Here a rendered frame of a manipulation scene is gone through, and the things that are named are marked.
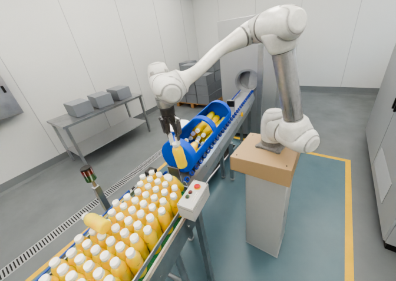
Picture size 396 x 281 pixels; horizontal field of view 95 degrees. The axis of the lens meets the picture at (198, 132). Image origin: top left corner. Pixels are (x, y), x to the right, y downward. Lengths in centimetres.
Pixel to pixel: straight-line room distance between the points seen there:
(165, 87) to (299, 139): 76
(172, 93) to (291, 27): 52
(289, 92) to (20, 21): 410
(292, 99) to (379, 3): 503
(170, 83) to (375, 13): 555
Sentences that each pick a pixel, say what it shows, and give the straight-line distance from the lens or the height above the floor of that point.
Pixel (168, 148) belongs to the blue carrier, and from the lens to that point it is 139.
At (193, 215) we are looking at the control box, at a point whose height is 106.
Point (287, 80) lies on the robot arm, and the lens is 99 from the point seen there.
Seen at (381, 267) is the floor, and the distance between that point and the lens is 241.
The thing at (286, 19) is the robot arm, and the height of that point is 189.
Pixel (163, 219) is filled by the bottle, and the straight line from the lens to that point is 111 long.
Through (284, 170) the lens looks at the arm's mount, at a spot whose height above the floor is 112.
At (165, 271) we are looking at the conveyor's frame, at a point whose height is 78.
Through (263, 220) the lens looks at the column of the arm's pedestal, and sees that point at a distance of 179.
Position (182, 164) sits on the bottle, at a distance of 110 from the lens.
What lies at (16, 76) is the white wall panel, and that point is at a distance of 424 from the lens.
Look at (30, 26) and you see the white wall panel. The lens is 439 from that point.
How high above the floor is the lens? 189
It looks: 29 degrees down
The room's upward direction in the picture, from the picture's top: 9 degrees counter-clockwise
